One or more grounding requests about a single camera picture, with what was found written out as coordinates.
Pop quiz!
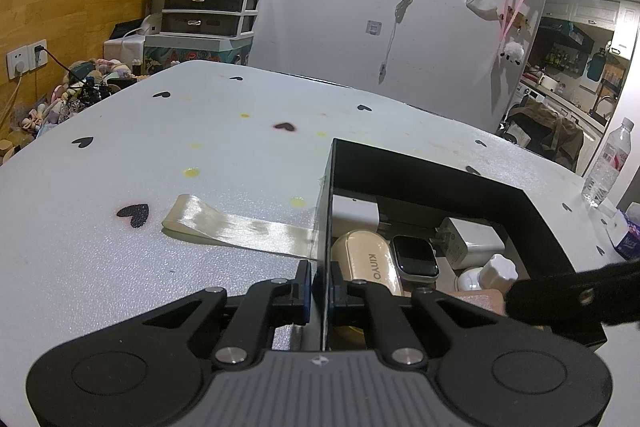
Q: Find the gold earbuds case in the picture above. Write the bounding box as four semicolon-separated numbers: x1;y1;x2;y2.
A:
331;230;404;296

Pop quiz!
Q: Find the black smartwatch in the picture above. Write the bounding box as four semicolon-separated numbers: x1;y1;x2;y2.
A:
390;235;439;283

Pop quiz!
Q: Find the white power adapter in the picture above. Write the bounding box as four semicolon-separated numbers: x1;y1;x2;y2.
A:
331;195;381;237

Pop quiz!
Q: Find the white suction cup hook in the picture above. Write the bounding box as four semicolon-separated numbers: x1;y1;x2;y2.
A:
456;254;518;295

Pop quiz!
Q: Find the pink compact box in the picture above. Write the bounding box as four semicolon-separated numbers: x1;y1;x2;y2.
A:
451;289;504;315

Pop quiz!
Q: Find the white wall charger cube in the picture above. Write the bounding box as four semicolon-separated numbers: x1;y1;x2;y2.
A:
433;218;504;270

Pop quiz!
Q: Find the purple tissue box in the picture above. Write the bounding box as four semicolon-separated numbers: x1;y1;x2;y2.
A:
605;210;640;260

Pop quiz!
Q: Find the cream satin ribbon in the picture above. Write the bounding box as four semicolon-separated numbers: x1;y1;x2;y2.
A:
162;194;318;260

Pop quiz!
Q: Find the clear water bottle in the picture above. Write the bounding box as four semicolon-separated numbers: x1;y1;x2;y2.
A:
582;118;634;207

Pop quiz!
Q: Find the brown jacket on chair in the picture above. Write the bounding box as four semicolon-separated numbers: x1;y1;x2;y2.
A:
506;98;584;172

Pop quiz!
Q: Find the white plush sheep toy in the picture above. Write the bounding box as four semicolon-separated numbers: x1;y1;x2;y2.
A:
500;40;525;65

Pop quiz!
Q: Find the pile of plush toys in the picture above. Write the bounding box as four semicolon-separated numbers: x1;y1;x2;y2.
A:
17;58;145;135

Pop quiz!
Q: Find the white wall power outlet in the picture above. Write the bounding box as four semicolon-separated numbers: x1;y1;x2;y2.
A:
6;39;48;79

